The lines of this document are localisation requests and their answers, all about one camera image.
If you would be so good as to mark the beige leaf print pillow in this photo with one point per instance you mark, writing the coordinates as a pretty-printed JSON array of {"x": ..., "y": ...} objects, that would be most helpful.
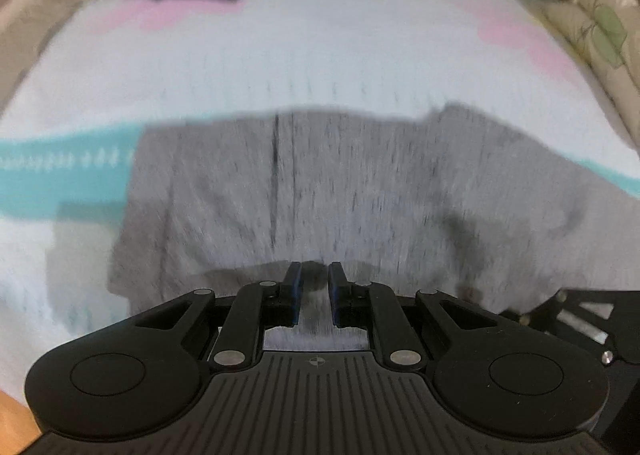
[{"x": 595, "y": 20}]

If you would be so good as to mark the grey pants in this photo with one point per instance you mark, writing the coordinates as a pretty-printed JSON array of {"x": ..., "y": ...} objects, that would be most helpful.
[{"x": 375, "y": 195}]

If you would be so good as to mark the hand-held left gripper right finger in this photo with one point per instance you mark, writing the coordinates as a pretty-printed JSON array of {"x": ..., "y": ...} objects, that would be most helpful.
[{"x": 335, "y": 292}]

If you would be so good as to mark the beige blanket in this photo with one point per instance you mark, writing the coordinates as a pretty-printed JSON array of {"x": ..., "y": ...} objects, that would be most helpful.
[{"x": 45, "y": 0}]

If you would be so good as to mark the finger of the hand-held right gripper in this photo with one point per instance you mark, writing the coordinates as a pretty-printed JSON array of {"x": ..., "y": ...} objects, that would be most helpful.
[{"x": 575, "y": 307}]

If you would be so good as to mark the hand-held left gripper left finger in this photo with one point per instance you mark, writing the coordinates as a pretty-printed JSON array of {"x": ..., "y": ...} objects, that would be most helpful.
[{"x": 294, "y": 292}]

